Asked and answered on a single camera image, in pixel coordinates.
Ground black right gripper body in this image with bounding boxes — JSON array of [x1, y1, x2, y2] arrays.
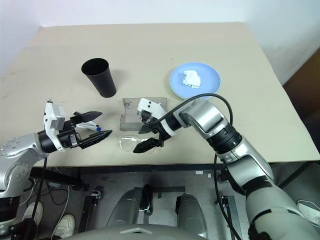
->
[[139, 109, 174, 149]]

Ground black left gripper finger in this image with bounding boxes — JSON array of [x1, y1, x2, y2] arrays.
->
[[79, 129, 114, 151], [70, 111, 104, 125]]

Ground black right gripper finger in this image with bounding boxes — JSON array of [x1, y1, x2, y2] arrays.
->
[[137, 123, 157, 135], [132, 138, 161, 154]]

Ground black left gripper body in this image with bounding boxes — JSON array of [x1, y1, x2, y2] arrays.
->
[[57, 116, 84, 150]]

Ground white marker with blue cap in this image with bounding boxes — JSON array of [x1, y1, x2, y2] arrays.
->
[[74, 121, 102, 133]]

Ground clear safety glasses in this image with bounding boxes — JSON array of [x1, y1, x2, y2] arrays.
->
[[118, 135, 161, 153]]

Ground grey translucent glasses case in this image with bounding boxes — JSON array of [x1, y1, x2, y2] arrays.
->
[[119, 96, 169, 132]]

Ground black plastic cup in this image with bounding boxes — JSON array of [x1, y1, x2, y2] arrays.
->
[[80, 57, 118, 99]]

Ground crumpled white tissue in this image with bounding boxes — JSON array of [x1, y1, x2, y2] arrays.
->
[[180, 69, 203, 89]]

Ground grey left robot leg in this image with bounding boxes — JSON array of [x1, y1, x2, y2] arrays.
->
[[106, 188, 151, 231]]

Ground grey robot leg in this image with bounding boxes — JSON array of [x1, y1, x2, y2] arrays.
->
[[175, 192, 209, 239], [106, 188, 151, 231]]

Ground light blue plate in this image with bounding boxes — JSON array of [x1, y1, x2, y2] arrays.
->
[[169, 61, 223, 101]]

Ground white sneaker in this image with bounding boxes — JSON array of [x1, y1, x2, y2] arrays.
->
[[53, 213, 76, 239], [21, 201, 44, 226]]

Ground grey right robot leg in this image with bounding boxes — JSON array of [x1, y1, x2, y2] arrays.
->
[[175, 192, 209, 239]]

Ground grey robot torso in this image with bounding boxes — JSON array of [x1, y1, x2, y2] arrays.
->
[[59, 223, 202, 240]]

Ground brown wooden cabinet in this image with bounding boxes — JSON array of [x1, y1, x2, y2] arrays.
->
[[281, 46, 320, 157]]

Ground white power strip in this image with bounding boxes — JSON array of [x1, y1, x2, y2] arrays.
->
[[296, 199, 320, 224]]

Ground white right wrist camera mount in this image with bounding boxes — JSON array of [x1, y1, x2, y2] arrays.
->
[[136, 97, 181, 138]]

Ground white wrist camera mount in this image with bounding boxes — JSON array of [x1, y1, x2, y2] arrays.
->
[[136, 97, 181, 138], [43, 99, 67, 153]]

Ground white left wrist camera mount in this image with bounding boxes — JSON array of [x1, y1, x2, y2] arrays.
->
[[43, 99, 67, 153]]

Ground black table frame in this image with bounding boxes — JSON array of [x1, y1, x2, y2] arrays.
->
[[29, 159, 320, 192]]

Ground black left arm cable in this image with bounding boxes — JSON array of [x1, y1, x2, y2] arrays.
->
[[23, 151, 49, 226]]

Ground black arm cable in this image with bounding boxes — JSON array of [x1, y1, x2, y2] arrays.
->
[[23, 151, 49, 226], [147, 92, 244, 240]]

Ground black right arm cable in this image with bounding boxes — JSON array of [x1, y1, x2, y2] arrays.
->
[[147, 92, 244, 240]]

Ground white floor cable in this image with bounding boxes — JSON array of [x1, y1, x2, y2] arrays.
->
[[23, 181, 71, 221]]

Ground black metal stand rail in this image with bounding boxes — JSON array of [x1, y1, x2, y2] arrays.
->
[[215, 194, 243, 240], [78, 184, 105, 234]]

